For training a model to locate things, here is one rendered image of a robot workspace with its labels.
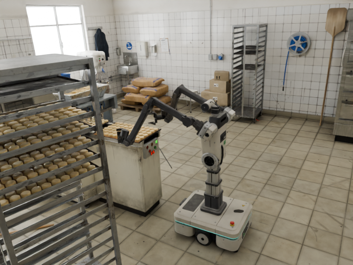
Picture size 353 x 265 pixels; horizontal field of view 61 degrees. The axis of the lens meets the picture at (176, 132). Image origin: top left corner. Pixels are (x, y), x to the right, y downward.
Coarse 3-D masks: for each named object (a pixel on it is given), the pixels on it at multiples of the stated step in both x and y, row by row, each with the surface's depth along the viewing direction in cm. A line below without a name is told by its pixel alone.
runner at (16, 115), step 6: (90, 96) 171; (66, 102) 162; (72, 102) 165; (78, 102) 167; (84, 102) 169; (36, 108) 152; (42, 108) 154; (48, 108) 156; (54, 108) 158; (12, 114) 144; (18, 114) 146; (24, 114) 148; (30, 114) 150; (0, 120) 141; (6, 120) 143
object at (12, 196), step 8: (72, 168) 192; (80, 168) 188; (88, 168) 187; (56, 176) 183; (64, 176) 178; (72, 176) 180; (32, 184) 171; (40, 184) 173; (48, 184) 170; (16, 192) 167; (24, 192) 163; (32, 192) 165; (0, 200) 158; (8, 200) 160
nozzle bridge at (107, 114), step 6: (108, 96) 348; (114, 96) 351; (90, 102) 327; (102, 102) 348; (108, 102) 357; (114, 102) 354; (84, 108) 325; (90, 108) 333; (108, 108) 351; (108, 114) 367
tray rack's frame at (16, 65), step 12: (0, 60) 168; (12, 60) 166; (24, 60) 163; (36, 60) 161; (48, 60) 159; (60, 60) 156; (72, 60) 156; (84, 60) 161; (0, 72) 134; (12, 72) 137; (24, 72) 141; (0, 204) 147; (0, 216) 148; (0, 228) 151; (12, 252) 157; (12, 264) 158; (96, 264) 245
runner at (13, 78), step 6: (72, 66) 160; (78, 66) 162; (84, 66) 165; (36, 72) 148; (42, 72) 150; (48, 72) 152; (54, 72) 154; (60, 72) 156; (66, 72) 158; (0, 78) 137; (6, 78) 139; (12, 78) 141; (18, 78) 143; (24, 78) 144
